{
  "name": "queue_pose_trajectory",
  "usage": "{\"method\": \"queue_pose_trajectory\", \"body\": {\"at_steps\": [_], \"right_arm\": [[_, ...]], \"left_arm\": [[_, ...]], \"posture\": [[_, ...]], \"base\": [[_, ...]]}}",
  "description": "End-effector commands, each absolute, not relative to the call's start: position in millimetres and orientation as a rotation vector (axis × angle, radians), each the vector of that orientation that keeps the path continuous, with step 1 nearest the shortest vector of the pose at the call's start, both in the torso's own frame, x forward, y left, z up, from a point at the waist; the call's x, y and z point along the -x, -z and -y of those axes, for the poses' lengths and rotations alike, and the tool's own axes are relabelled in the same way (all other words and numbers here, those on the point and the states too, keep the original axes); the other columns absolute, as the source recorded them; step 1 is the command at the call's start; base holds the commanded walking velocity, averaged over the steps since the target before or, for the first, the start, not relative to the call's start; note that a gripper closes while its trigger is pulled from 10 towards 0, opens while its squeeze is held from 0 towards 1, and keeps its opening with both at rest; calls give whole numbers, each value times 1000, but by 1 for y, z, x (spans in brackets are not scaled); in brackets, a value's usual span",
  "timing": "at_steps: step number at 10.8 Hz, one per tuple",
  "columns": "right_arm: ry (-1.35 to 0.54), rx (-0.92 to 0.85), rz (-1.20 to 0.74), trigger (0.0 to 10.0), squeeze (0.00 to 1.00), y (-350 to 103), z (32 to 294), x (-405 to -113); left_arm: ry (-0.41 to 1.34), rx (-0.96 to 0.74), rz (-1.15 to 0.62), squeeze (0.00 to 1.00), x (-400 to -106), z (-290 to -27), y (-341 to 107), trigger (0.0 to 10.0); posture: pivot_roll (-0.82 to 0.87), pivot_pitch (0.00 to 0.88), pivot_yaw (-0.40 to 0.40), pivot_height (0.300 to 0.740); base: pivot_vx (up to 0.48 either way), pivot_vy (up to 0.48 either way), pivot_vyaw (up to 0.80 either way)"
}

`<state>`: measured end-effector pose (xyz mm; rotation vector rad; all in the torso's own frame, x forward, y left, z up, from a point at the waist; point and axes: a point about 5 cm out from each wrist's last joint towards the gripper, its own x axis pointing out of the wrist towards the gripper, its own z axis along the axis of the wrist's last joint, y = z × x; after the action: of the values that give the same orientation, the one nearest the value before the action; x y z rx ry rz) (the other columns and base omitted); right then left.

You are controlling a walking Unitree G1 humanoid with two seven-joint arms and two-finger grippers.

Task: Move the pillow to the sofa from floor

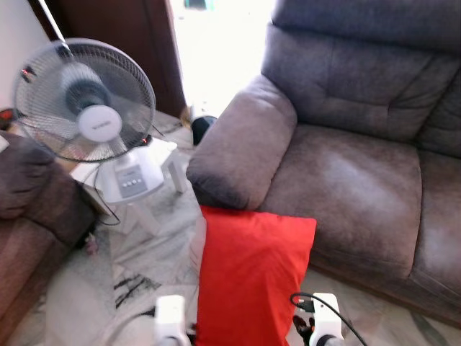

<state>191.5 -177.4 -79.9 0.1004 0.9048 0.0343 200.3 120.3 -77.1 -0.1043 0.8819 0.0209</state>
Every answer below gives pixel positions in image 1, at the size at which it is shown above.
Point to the black adapter with red light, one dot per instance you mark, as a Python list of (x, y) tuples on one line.
[(148, 139)]

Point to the white pole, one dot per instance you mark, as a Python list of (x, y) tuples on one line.
[(52, 21)]

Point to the dark brown sofa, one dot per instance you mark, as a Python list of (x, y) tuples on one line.
[(36, 202)]

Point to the grey-brown fabric sofa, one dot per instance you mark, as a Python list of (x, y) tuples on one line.
[(346, 173)]

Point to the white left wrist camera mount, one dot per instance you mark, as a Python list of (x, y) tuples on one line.
[(171, 317)]

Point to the white table fan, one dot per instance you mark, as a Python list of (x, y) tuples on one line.
[(99, 122)]

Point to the red pillow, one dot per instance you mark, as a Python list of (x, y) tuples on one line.
[(252, 274)]

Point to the small black round object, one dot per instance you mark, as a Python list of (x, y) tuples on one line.
[(203, 128)]

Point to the dark wooden door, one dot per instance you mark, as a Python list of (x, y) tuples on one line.
[(137, 43)]

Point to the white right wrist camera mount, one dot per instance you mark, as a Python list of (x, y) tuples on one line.
[(328, 310)]

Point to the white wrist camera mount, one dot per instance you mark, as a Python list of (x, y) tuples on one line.
[(328, 310), (171, 317)]

